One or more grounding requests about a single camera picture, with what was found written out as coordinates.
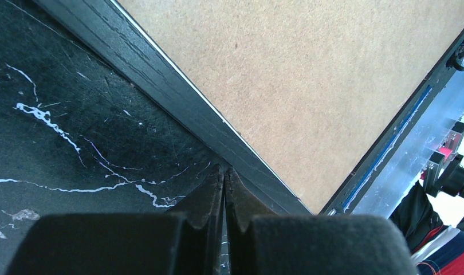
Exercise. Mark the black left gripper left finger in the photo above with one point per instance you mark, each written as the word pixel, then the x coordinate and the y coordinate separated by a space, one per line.
pixel 186 239

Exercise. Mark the person in red clothing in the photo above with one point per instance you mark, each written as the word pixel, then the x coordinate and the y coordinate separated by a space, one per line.
pixel 435 248

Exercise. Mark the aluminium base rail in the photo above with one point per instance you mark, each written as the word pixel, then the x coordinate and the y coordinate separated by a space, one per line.
pixel 421 136

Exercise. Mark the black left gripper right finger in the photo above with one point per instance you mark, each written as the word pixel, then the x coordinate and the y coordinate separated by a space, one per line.
pixel 262 241

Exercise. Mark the black picture frame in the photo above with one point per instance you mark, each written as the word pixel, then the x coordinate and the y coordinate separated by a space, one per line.
pixel 109 31

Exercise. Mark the brown cardboard backing board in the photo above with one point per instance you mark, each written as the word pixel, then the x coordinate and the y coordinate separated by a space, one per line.
pixel 310 85

